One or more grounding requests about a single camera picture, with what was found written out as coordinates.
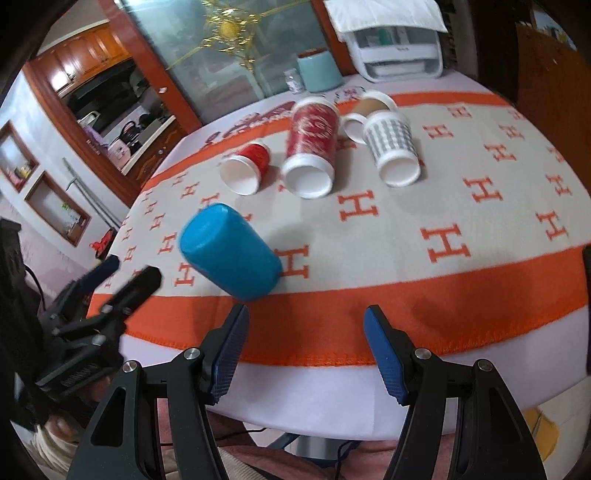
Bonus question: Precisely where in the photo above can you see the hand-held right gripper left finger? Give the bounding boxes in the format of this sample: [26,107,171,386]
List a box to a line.
[67,304,250,480]

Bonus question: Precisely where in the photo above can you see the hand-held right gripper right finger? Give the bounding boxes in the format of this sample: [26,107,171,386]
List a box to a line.
[363,305,548,480]

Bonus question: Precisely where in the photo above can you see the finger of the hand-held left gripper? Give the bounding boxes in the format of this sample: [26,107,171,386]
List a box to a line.
[44,254,122,325]
[53,265,163,339]

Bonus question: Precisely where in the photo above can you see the blue cup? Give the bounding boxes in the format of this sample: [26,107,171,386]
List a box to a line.
[179,203,284,303]

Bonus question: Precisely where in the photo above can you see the person's left forearm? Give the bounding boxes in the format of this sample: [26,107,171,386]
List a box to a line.
[23,388,107,472]

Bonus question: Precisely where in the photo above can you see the small red paper cup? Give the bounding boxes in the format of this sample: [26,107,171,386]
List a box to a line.
[219,141,271,196]

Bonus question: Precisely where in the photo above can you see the grey patterned paper cup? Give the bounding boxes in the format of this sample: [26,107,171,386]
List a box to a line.
[362,112,422,188]

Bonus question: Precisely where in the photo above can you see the tall red paper cup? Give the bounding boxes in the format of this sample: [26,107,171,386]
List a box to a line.
[280,96,340,200]

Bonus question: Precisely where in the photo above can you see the orange patterned blanket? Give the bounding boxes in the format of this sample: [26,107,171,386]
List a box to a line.
[85,90,591,370]

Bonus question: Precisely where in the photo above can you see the metal mop pole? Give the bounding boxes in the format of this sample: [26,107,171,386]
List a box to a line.
[62,157,116,232]

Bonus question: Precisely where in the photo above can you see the pink rice cooker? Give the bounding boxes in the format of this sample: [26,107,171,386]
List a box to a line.
[107,141,131,166]

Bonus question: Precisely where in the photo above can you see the yellow object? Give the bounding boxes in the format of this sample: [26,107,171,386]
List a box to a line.
[526,406,561,462]

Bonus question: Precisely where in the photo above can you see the frosted glass door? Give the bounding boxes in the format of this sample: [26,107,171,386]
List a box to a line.
[124,0,342,125]

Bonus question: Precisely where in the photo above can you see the gold hanging ornament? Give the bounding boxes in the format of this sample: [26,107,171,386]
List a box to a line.
[166,0,305,75]

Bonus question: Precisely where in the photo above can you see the teal canister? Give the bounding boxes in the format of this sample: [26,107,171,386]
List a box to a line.
[297,48,345,93]

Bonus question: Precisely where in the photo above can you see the white storage box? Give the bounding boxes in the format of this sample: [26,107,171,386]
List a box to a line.
[344,25,445,83]

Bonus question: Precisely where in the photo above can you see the wooden chair back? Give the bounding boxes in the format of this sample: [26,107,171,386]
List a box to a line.
[515,23,591,153]

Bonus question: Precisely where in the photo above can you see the white cloth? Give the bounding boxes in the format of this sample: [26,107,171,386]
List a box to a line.
[323,0,448,42]

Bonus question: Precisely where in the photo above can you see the wooden framed wall niche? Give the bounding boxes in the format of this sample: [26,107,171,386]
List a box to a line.
[0,120,40,192]
[25,171,93,245]

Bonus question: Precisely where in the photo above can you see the black cable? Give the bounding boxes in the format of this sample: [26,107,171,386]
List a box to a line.
[203,425,361,480]

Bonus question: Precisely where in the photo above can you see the metal table pedestal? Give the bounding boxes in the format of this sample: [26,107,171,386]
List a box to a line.
[295,434,340,462]

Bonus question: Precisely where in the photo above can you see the wooden kitchen door frame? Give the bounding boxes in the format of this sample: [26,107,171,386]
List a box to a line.
[23,34,204,208]

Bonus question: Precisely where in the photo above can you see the wooden wall cabinets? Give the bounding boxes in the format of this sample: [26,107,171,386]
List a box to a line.
[30,23,132,97]

